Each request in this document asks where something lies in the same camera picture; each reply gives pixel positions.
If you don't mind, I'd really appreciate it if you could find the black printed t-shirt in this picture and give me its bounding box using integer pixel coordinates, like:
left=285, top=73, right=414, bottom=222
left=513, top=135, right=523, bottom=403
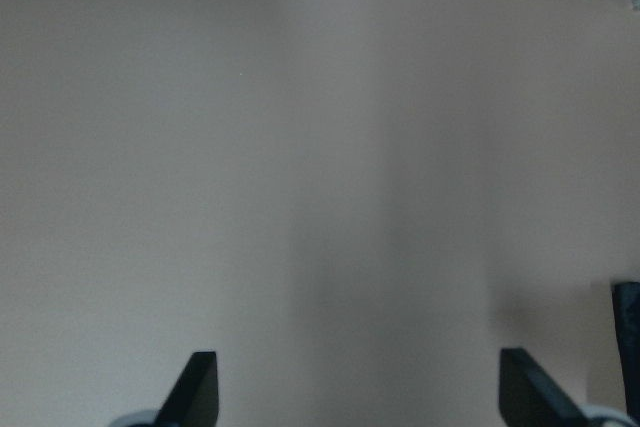
left=612, top=282, right=639, bottom=422

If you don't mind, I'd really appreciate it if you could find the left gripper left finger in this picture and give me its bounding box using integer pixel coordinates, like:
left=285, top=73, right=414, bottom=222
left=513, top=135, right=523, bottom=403
left=155, top=351, right=220, bottom=427

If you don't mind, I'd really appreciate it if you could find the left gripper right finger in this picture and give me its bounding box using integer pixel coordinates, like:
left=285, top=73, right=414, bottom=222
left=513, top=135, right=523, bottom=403
left=498, top=348, right=588, bottom=427

